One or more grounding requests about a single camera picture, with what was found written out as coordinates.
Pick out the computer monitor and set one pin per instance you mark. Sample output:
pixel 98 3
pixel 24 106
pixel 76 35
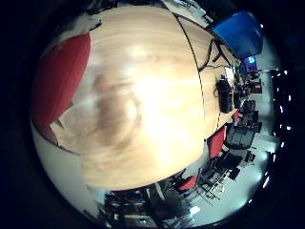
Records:
pixel 251 62

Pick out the black device on desk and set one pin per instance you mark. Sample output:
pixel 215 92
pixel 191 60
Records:
pixel 225 96

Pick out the black mesh office chair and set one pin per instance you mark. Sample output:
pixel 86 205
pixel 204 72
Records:
pixel 240 136
pixel 249 107

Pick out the large red office chair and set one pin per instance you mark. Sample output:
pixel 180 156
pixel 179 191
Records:
pixel 217 141

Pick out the low red office chair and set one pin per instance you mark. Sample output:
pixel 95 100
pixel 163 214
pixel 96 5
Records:
pixel 187 183

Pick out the red round toy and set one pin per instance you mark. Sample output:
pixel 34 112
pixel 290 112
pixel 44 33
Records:
pixel 60 79

